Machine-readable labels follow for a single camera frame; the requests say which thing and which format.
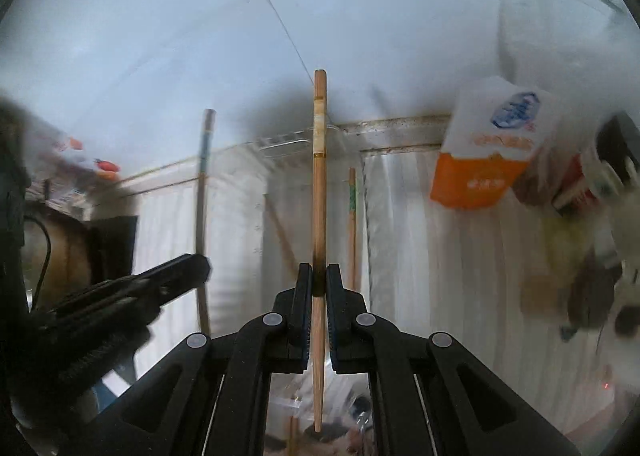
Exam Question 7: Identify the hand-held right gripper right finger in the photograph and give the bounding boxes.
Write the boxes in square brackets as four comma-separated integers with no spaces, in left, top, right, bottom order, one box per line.
[324,262,581,456]

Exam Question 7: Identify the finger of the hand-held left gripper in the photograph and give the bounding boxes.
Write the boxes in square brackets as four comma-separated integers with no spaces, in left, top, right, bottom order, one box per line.
[45,253,212,357]

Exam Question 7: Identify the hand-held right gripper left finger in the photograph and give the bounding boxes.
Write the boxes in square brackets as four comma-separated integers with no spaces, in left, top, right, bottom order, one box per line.
[75,262,316,456]

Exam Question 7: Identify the wooden chopstick with green band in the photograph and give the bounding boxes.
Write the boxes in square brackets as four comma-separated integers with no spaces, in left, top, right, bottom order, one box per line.
[196,109,217,334]
[347,167,359,291]

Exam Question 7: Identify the wooden chopstick with pale band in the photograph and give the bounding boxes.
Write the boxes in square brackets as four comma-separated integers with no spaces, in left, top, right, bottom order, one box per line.
[311,69,329,433]

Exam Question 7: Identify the clear plastic utensil tray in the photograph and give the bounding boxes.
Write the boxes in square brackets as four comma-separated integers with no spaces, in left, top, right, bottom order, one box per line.
[252,126,373,317]

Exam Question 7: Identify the stained steel pot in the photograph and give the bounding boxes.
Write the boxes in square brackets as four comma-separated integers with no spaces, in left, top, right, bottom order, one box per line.
[22,206,98,299]

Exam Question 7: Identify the orange and white salt bag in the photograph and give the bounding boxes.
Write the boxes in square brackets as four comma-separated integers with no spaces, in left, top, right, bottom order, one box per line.
[431,76,553,211]

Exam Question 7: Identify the dark sauce bottle red cap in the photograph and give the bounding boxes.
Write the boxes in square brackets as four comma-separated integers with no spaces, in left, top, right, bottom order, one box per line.
[512,136,608,217]

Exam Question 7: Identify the white pink electric kettle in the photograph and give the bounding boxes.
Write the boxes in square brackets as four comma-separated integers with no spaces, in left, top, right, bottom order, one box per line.
[575,316,640,432]

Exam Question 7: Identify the colourful wall stickers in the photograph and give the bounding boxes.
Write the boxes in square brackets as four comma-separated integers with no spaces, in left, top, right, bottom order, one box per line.
[52,135,122,181]

